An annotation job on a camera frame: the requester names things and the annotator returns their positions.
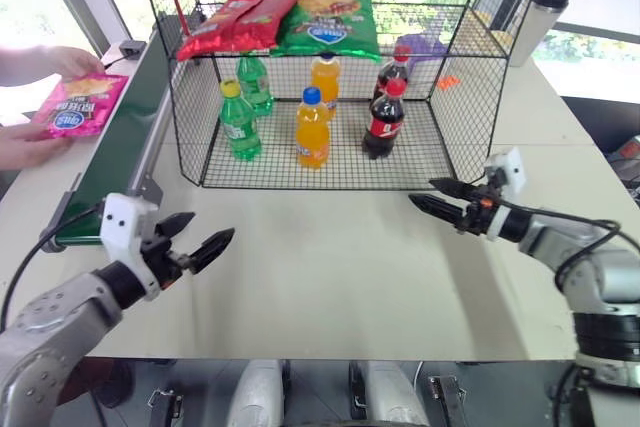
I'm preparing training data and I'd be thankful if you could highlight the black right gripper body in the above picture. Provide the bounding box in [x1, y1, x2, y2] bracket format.
[461, 181, 502, 237]

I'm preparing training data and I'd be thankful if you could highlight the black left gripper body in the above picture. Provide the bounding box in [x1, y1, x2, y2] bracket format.
[140, 225, 197, 294]

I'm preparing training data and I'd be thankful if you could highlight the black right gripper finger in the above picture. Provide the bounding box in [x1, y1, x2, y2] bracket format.
[408, 193, 470, 227]
[428, 177, 482, 201]

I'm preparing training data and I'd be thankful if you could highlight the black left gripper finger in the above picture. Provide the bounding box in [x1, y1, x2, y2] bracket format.
[188, 227, 237, 276]
[158, 211, 197, 240]

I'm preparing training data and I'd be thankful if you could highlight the pink chip bag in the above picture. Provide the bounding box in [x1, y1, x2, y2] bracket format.
[32, 73, 131, 141]

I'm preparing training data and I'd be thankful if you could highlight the green conveyor belt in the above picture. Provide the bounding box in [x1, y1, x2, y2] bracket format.
[38, 9, 176, 255]

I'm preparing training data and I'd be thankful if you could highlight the person's right hand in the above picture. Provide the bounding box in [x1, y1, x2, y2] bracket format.
[0, 121, 74, 172]

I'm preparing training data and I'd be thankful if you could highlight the person's left hand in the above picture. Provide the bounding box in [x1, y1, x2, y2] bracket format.
[48, 45, 107, 85]

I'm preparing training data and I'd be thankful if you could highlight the cola bottle red cap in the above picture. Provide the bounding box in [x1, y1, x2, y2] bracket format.
[371, 44, 413, 104]
[361, 78, 407, 161]

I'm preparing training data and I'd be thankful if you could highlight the green soda bottle yellow cap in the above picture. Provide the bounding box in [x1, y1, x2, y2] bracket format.
[218, 78, 264, 163]

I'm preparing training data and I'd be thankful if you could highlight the purple snack bag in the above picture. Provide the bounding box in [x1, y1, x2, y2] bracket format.
[396, 33, 449, 64]

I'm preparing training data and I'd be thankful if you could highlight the orange soda bottle blue cap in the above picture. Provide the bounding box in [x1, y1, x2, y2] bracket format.
[309, 53, 343, 121]
[294, 87, 333, 171]

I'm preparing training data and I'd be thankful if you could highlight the white tumbler black lid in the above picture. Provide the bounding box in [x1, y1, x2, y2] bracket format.
[508, 0, 573, 68]

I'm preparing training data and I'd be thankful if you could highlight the red chip bag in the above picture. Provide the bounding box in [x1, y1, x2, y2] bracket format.
[176, 0, 262, 63]
[233, 0, 309, 51]

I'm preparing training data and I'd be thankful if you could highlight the green chip bag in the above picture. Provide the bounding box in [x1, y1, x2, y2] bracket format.
[269, 0, 382, 64]

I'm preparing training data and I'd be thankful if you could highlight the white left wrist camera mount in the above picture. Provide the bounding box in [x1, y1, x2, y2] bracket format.
[98, 192, 164, 302]

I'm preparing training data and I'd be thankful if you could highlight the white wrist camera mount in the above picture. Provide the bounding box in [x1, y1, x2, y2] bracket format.
[98, 192, 164, 302]
[482, 146, 528, 241]

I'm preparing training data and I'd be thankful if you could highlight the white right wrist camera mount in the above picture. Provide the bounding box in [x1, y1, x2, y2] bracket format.
[482, 146, 528, 241]

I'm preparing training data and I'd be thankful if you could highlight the black wire grid rack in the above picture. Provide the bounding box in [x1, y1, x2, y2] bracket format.
[133, 0, 554, 191]

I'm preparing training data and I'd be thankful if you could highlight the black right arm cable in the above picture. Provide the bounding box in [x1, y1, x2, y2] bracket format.
[499, 199, 624, 291]

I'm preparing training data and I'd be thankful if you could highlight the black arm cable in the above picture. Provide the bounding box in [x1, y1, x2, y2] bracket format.
[499, 199, 624, 291]
[0, 200, 105, 331]

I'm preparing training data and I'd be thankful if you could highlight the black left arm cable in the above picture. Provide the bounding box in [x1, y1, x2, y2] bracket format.
[0, 200, 105, 331]

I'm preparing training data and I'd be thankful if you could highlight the black metal bracket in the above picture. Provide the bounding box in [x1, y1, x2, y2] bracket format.
[148, 388, 185, 427]
[428, 374, 470, 427]

